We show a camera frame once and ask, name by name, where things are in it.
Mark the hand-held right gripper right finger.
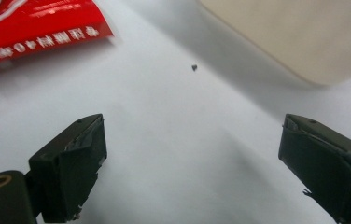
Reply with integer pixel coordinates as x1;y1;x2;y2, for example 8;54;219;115
277;113;351;224

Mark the red snack packet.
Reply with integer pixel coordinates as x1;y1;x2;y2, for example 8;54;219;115
0;0;115;70

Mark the beige plastic container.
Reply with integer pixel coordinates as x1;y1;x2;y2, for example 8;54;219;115
199;0;351;86

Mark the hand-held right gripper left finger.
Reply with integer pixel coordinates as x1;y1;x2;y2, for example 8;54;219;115
24;113;108;224

